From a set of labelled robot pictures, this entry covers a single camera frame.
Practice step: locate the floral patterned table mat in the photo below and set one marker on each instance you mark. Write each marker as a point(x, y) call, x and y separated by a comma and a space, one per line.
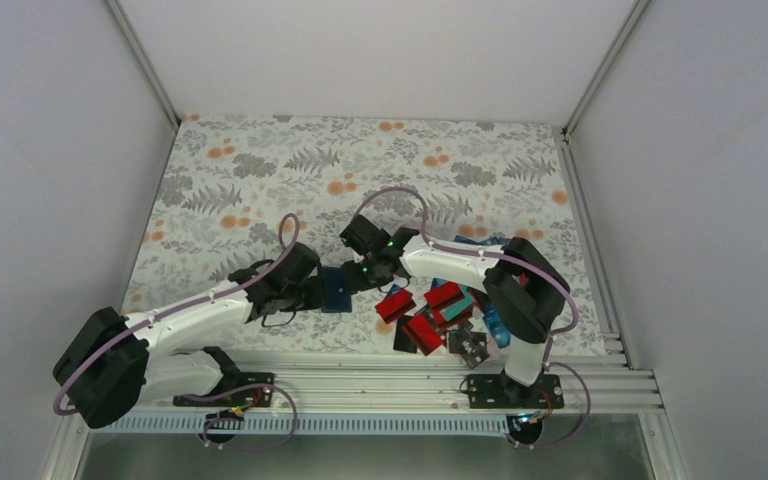
point(234, 184)

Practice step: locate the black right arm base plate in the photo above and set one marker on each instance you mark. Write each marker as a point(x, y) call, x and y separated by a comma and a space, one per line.
point(497, 391)

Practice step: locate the grey slotted cable duct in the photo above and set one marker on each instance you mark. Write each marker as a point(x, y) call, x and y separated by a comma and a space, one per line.
point(264, 423)

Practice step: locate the dark blue card holder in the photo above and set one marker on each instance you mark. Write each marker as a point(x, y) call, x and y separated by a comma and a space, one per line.
point(335, 298)

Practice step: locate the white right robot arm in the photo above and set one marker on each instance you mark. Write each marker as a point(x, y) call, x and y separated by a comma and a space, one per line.
point(526, 291)

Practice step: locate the aluminium rail frame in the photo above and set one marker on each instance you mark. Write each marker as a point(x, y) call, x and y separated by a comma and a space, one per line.
point(406, 384)

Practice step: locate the red card left of pile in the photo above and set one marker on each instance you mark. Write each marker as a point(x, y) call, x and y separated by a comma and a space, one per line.
point(394, 306)

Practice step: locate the blue card right pile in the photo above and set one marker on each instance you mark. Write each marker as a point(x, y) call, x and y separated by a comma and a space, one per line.
point(496, 329)

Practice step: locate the black card lower pile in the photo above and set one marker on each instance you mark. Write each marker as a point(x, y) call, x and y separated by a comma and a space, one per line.
point(402, 342)

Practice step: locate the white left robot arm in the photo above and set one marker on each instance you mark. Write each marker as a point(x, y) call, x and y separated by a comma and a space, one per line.
point(116, 362)

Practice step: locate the black patterned card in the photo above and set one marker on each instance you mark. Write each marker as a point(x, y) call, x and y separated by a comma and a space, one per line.
point(470, 347)

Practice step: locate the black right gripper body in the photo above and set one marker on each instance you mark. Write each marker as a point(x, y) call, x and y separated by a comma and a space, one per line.
point(368, 277)

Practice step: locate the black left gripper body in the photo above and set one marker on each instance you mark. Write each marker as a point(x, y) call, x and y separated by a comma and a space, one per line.
point(300, 300)

